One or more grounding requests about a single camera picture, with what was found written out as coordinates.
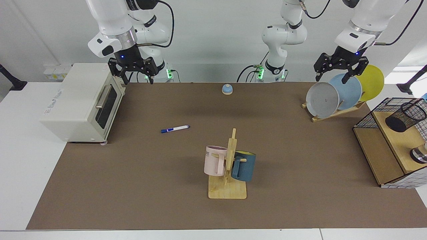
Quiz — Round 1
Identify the brown table cloth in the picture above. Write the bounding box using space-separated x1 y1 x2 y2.
26 82 427 230

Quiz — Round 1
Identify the wire basket with wooden floor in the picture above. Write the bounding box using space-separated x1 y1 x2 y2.
353 97 427 186

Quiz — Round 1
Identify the silver round metal container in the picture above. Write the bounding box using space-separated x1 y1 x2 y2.
410 143 427 164

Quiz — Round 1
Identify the white checked cloth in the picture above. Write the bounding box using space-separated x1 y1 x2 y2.
380 170 427 189

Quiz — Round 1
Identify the wooden cup stand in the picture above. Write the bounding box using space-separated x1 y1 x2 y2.
208 128 247 200

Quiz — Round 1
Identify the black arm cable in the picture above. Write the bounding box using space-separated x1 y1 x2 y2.
137 0 175 49
299 0 425 46

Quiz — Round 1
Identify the yellow plate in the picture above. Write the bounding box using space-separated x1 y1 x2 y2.
354 64 385 102

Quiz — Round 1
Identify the pale toaster oven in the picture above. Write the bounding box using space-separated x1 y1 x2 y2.
39 63 126 146

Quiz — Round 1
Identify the grey plate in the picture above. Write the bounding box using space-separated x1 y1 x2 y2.
306 82 340 119

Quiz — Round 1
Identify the light blue plate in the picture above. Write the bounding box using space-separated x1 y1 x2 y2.
329 73 362 110

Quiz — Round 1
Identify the pink cup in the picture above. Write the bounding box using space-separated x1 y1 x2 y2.
204 145 228 176

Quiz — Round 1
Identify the black mesh pen holder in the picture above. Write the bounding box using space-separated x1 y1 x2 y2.
385 102 427 133

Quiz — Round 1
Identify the blue and white marker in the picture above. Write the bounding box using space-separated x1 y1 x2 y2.
161 125 190 134

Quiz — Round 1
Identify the dark blue cup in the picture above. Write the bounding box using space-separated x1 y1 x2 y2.
231 151 257 182

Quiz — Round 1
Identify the wooden plate rack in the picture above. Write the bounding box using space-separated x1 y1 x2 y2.
302 100 367 123

